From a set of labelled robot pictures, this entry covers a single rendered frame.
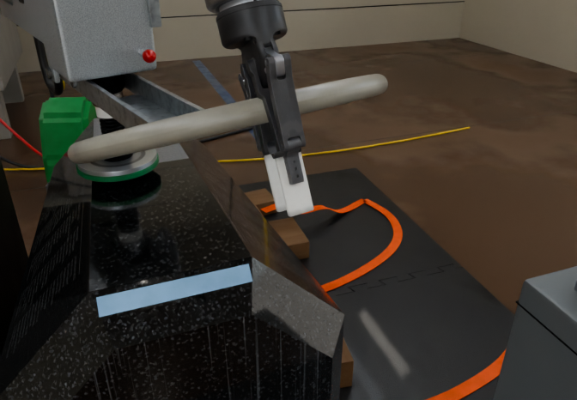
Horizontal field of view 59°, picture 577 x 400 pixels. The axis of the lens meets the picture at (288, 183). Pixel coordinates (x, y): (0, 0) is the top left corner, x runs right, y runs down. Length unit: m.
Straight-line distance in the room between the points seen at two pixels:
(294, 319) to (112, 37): 0.77
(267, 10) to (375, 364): 1.58
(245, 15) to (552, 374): 0.90
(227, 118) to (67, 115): 2.46
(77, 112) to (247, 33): 2.46
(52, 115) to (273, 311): 2.15
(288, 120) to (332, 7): 6.32
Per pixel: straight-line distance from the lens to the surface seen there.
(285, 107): 0.53
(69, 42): 1.28
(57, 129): 3.00
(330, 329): 1.25
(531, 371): 1.21
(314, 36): 6.80
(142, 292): 1.06
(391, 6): 7.23
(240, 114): 0.57
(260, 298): 1.09
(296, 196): 0.57
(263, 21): 0.56
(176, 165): 1.53
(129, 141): 0.61
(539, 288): 1.12
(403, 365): 1.99
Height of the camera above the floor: 1.43
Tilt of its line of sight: 27 degrees down
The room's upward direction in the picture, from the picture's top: straight up
